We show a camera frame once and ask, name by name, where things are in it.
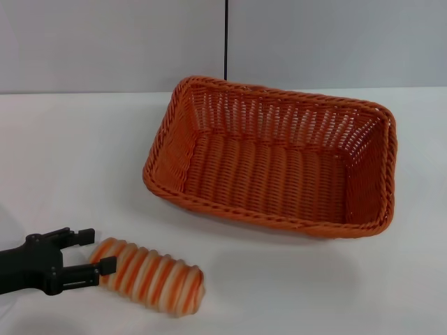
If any orange woven plastic basket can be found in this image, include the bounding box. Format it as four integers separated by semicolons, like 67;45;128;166
141;75;400;242

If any thin black vertical wall strip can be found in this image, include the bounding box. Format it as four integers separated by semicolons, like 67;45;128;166
223;0;230;81

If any striped orange white bread loaf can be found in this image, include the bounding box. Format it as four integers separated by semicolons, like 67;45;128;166
88;237;205;319

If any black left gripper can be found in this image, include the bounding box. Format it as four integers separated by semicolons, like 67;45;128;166
0;227;117;297

